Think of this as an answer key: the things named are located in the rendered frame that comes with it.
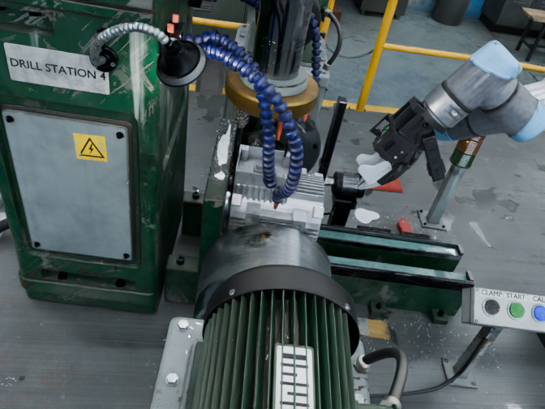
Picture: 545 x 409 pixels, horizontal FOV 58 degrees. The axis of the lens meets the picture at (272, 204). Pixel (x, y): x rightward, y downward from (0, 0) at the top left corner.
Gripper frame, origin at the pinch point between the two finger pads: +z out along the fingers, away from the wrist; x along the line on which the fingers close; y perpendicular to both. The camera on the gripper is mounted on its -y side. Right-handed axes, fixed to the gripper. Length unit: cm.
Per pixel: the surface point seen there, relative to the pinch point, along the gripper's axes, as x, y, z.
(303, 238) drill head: 17.2, 10.9, 7.3
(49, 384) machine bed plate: 31, 32, 60
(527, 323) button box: 21.7, -34.0, -6.7
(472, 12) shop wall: -525, -252, -15
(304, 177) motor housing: -7.6, 7.1, 10.7
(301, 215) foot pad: 1.9, 5.8, 13.5
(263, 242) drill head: 20.3, 17.7, 10.1
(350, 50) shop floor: -363, -112, 71
